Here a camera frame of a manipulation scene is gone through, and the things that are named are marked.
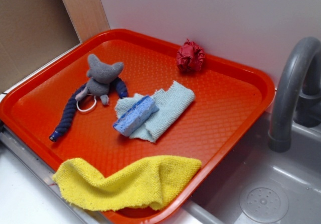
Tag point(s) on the gray plush animal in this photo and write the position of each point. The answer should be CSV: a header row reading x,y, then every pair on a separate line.
x,y
101,75

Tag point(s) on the light blue cloth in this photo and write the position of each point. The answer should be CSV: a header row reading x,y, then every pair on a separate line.
x,y
171,103

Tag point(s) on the blue sponge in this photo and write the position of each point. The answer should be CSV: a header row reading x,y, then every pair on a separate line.
x,y
135,116

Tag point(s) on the orange plastic tray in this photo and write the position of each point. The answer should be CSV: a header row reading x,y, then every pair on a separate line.
x,y
229,98

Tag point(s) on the crumpled red cloth ball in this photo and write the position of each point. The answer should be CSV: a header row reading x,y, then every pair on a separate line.
x,y
190,57

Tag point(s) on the yellow microfiber cloth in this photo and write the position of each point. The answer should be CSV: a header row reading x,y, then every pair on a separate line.
x,y
149,182

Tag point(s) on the gray plastic sink basin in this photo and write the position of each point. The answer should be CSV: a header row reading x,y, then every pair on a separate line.
x,y
254,184

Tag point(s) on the wooden board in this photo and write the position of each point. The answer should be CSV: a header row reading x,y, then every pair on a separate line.
x,y
87,16

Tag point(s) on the gray toy faucet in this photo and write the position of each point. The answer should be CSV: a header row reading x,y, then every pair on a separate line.
x,y
297,99

